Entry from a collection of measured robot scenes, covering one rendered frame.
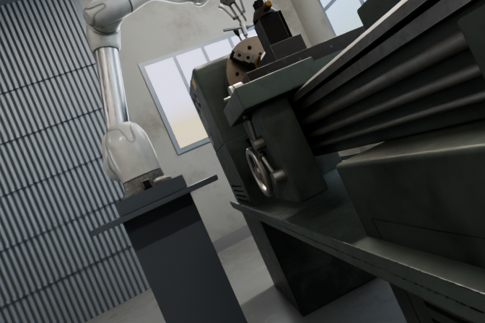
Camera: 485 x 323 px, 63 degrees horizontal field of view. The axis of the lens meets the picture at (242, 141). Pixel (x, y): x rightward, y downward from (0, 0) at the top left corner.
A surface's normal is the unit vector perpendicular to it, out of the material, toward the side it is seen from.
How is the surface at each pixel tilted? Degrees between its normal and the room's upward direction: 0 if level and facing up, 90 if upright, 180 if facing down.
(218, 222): 90
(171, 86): 90
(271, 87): 90
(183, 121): 90
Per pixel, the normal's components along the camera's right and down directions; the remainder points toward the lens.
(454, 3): -0.90, 0.40
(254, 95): 0.14, -0.11
